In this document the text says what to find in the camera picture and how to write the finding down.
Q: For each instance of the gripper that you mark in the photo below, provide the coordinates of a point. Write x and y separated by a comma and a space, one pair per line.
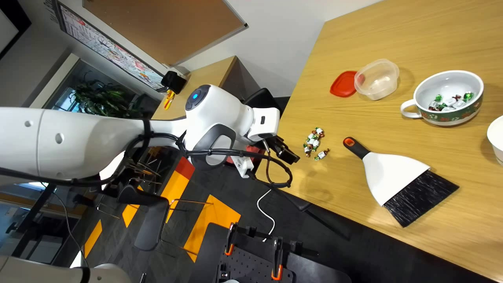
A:
278, 144

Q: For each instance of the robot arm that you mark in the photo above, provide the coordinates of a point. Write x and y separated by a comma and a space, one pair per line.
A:
90, 141

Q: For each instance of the wrapped candy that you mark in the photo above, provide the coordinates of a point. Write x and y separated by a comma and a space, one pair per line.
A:
322, 154

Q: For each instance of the white green patterned mug cup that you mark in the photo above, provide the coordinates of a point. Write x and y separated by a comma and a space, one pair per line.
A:
452, 116

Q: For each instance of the heap of wrapped candies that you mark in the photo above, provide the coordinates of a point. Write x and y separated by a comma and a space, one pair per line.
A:
446, 103
313, 140

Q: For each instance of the black office chair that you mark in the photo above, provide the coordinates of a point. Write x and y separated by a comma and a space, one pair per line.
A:
264, 98

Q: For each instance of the red plastic lid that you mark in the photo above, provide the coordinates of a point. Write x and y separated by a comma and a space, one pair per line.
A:
342, 84

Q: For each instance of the wooden desk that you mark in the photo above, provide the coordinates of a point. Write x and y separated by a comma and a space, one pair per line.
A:
208, 76

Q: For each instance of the orange black clamp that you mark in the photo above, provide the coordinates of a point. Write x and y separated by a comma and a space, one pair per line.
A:
230, 239
277, 261

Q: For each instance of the yellow red marker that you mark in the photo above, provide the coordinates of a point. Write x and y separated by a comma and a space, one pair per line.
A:
169, 100

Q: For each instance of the clear plastic container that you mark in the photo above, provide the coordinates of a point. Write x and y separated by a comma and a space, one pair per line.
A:
378, 80

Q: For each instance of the white black dust brush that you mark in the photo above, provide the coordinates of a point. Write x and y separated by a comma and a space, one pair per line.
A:
393, 177

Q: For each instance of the cork board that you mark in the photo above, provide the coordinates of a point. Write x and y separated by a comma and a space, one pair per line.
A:
169, 27

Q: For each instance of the green potted plant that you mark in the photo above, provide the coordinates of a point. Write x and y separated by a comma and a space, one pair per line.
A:
102, 100

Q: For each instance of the framed colourful poster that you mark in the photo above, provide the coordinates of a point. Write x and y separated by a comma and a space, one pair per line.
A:
106, 47

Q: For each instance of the white bowl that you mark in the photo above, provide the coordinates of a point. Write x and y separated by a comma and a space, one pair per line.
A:
496, 137

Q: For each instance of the camera on mount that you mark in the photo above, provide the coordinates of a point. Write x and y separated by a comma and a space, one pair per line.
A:
174, 81

